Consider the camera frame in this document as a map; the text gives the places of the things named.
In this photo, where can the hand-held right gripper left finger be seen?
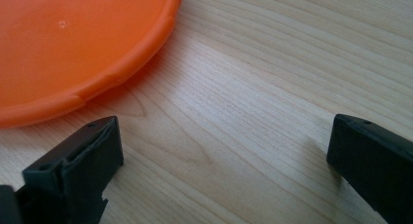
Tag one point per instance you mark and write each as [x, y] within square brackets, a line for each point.
[81, 165]

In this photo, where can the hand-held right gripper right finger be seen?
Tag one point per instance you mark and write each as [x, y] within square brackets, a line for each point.
[373, 162]

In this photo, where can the orange plastic plate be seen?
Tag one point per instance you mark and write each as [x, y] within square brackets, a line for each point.
[71, 45]

